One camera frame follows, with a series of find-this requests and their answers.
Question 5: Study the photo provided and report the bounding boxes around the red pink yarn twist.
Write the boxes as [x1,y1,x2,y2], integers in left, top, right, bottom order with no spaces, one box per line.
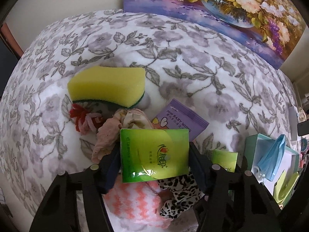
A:
[70,103,104,135]

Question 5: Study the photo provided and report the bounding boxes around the yellow sponge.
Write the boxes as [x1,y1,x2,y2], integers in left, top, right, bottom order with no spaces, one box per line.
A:
[67,66,146,108]

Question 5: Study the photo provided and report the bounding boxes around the green tissue pack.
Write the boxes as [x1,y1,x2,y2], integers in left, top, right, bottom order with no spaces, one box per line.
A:
[211,149,238,172]
[120,128,189,183]

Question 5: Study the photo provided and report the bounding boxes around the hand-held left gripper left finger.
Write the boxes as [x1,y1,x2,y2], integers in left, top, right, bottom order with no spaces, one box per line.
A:
[29,147,121,232]

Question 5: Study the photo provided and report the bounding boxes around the pink chevron fluffy cloth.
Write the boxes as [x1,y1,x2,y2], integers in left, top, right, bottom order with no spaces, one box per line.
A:
[104,180,174,230]

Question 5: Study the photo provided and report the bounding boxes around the floral grey white blanket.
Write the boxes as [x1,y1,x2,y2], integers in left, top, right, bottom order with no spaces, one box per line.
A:
[0,9,302,232]

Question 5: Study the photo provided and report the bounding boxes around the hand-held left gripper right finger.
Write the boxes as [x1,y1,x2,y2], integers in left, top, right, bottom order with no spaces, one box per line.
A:
[188,141,283,232]

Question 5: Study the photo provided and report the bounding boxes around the leopard print scrunchie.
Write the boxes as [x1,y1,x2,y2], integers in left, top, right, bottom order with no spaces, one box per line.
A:
[157,171,205,219]

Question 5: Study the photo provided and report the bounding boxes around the lime green cloth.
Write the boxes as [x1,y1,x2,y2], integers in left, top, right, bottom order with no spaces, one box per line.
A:
[274,171,300,202]

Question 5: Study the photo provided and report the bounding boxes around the blue face mask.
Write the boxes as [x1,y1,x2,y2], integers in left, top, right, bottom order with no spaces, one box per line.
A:
[251,135,286,181]

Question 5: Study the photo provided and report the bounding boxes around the purple baby wipes pack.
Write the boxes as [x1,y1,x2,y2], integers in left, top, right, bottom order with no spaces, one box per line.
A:
[152,99,209,142]

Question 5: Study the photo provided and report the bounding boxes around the brown wooden furniture edge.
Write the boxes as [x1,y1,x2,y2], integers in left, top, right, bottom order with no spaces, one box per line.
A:
[0,22,23,60]

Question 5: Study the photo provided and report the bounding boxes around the teal shallow box tray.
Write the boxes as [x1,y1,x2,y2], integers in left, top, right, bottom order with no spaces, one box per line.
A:
[245,133,301,208]

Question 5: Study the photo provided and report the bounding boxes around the beige floral cloth scrunchie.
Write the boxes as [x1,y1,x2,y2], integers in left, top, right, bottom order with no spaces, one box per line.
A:
[92,108,155,163]

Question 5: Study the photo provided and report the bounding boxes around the floral painting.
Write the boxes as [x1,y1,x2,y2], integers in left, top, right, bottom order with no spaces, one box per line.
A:
[123,0,307,70]

